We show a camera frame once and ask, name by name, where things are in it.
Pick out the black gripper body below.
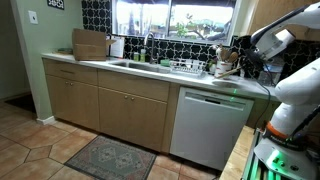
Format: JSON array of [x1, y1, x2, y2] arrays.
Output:
[[242, 49, 268, 77]]

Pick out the slotted wooden spatula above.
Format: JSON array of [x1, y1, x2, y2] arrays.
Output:
[[228, 50, 240, 64]]

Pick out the white crock red chili print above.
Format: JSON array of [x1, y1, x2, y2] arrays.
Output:
[[214, 60, 233, 79]]

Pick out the wooden spoon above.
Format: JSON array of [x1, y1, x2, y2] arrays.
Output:
[[219, 47, 231, 63]]

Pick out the steel ladle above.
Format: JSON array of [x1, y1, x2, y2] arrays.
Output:
[[215, 45, 224, 62]]

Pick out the green sponge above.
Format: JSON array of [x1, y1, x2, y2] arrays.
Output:
[[159, 58, 172, 67]]

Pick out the chrome sink faucet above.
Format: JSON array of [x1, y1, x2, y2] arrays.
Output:
[[143, 32, 158, 64]]

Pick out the stainless steel sink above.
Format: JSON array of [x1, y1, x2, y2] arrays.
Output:
[[109, 59, 173, 74]]

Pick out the green lit robot stand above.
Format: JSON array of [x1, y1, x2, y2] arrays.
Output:
[[241, 128, 320, 180]]

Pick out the kitchen window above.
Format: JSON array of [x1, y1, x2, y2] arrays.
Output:
[[111, 0, 239, 46]]

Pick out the wide wooden base cabinet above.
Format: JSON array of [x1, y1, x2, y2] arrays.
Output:
[[97, 68, 172, 154]]

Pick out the white paper sheet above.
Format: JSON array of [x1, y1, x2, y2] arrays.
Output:
[[109, 35, 126, 59]]

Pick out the brown cardboard box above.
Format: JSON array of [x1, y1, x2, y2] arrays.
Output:
[[72, 28, 118, 62]]

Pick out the patterned floor rug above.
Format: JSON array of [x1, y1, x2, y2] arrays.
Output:
[[64, 134, 158, 180]]

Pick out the narrow wooden base cabinet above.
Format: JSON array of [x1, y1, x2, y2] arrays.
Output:
[[42, 58, 100, 132]]

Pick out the low greenish tray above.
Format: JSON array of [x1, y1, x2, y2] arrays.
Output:
[[55, 48, 74, 56]]

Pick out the black power cord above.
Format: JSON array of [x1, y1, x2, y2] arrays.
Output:
[[254, 79, 272, 129]]

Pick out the wooden wall cabinet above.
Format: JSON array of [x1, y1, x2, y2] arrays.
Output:
[[248, 0, 320, 43]]

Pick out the wire dish rack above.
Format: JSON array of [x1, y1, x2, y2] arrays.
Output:
[[169, 59, 207, 77]]

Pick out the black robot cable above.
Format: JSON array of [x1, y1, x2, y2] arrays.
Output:
[[244, 4, 320, 138]]

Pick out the black white patterned wall sign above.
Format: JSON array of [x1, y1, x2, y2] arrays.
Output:
[[47, 0, 66, 10]]

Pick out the white light switch plate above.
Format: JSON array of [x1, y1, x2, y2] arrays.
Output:
[[27, 9, 39, 25]]

